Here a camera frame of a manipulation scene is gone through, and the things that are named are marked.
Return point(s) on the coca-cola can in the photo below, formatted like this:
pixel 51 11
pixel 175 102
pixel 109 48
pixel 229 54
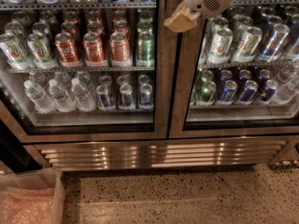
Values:
pixel 69 57
pixel 94 51

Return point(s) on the fridge glass door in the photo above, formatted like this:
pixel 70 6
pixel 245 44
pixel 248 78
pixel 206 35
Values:
pixel 78 17
pixel 191 120

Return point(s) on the right red bull can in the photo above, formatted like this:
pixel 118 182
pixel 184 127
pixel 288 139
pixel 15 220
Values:
pixel 145 96

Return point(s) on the steel fridge bottom grille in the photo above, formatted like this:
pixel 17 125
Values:
pixel 155 154

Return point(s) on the left blue can lower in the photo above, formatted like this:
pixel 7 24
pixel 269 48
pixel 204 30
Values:
pixel 227 93

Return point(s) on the middle water bottle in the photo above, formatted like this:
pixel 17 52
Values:
pixel 61 96

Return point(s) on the right door water bottle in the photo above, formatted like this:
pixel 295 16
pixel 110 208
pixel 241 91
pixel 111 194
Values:
pixel 287 91

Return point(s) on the clear plastic storage bin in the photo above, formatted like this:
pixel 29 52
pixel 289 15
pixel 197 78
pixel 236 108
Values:
pixel 42 179

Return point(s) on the door 7up can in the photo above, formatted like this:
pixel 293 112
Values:
pixel 247 44
pixel 220 46

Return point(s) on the pink bubble wrap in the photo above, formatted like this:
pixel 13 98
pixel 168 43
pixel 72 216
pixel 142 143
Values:
pixel 27 206

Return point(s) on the green can lower right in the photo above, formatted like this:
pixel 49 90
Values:
pixel 205 93

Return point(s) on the front left coca-cola can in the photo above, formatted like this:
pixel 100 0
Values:
pixel 69 57

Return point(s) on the left water bottle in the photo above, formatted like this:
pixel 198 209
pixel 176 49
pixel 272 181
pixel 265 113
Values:
pixel 39 97

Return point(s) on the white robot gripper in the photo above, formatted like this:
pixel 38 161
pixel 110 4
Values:
pixel 183 20

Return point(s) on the right door left 7up can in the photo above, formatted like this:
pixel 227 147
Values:
pixel 220 46

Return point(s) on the silver blue tall can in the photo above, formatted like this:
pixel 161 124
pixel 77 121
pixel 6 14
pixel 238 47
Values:
pixel 270 49

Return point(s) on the red bull can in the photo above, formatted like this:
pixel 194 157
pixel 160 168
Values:
pixel 126 101
pixel 105 98
pixel 145 96

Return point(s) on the left red bull can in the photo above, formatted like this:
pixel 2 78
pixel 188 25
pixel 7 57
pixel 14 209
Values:
pixel 105 98

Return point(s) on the front green soda can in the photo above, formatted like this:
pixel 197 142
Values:
pixel 145 49

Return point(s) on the middle red bull can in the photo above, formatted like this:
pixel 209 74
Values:
pixel 126 101

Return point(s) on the front left 7up can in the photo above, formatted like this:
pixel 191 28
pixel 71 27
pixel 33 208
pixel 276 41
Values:
pixel 17 54

